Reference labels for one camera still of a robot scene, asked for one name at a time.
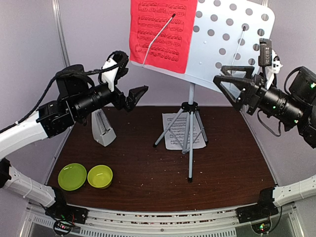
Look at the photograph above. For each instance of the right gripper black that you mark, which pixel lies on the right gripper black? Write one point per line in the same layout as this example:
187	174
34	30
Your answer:
252	92

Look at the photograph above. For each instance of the green plate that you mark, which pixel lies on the green plate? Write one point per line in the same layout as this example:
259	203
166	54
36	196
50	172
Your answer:
72	177

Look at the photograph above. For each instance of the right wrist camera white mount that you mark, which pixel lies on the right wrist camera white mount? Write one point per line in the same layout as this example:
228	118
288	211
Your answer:
270	63

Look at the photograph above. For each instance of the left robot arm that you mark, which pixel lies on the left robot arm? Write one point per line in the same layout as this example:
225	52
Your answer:
80	94

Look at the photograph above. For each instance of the white perforated music stand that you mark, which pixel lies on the white perforated music stand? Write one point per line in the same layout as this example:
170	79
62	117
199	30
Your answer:
225	32

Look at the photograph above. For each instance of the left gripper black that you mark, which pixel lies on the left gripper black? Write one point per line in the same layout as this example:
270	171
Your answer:
131	100

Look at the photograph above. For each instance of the red sheet music page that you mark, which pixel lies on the red sheet music page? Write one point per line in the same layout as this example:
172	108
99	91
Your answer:
161	32

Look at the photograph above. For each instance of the white sheet music page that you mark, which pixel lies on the white sheet music page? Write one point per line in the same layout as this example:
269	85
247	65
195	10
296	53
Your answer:
174	138

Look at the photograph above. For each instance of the grey metronome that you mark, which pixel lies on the grey metronome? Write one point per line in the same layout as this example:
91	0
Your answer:
102	131

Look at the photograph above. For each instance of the yellow-green bowl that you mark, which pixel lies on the yellow-green bowl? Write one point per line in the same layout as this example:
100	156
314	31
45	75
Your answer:
100	176

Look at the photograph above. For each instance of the aluminium corner post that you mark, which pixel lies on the aluminium corner post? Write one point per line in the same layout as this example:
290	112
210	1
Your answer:
265	3
60	31

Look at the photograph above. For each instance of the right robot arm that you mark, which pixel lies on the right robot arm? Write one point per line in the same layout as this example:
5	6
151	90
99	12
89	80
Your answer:
303	90

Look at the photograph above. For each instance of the right aluminium corner post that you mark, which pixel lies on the right aluminium corner post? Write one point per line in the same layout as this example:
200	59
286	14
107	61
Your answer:
265	3

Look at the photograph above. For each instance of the aluminium front rail frame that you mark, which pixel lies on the aluminium front rail frame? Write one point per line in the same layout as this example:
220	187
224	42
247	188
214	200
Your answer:
220	222

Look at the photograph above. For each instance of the left aluminium corner post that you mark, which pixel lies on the left aluminium corner post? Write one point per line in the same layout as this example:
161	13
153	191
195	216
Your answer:
60	31

